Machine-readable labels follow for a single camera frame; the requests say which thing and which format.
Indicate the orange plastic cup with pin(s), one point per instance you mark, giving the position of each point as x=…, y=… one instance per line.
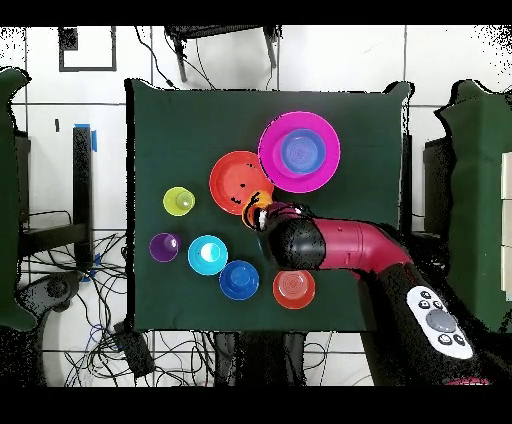
x=264, y=196

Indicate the large pink plastic bowl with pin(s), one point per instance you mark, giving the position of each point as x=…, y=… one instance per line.
x=272, y=160

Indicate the light blue translucent bowl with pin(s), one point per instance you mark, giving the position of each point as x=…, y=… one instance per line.
x=302, y=151

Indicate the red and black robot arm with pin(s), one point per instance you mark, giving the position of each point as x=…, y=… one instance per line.
x=360, y=244

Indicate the red-orange shallow bowl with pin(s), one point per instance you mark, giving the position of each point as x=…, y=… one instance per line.
x=228, y=180

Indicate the orange translucent bowl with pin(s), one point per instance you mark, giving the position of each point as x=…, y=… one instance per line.
x=294, y=288

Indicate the dark blue ribbed bowl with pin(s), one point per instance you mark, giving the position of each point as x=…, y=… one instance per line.
x=239, y=280

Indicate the cyan ribbed bowl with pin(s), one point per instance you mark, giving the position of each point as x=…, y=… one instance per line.
x=198, y=260

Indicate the yellow plastic cup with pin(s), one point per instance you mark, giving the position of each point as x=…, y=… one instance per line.
x=172, y=202

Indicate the dark green table cloth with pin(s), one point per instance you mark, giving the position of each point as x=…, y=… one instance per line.
x=180, y=140

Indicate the purple plastic cup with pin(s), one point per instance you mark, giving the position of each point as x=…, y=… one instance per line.
x=160, y=248

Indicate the dark green side cloth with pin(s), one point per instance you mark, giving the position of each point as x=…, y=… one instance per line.
x=476, y=200
x=8, y=200

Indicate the black metal stool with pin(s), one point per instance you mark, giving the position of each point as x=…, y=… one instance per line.
x=208, y=31

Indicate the blue tape strip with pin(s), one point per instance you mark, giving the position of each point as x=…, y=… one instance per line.
x=94, y=140
x=96, y=260

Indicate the black floor stand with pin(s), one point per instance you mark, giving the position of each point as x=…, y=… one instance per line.
x=82, y=180

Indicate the black power strip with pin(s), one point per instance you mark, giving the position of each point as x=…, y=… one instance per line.
x=134, y=352

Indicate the white box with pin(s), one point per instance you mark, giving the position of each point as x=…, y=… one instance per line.
x=507, y=176
x=507, y=222
x=507, y=272

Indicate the black floor device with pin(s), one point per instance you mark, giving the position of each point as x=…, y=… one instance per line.
x=58, y=288

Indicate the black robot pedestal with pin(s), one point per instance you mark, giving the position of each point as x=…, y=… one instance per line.
x=260, y=360

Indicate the black square frame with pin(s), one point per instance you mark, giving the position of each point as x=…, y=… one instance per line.
x=68, y=40

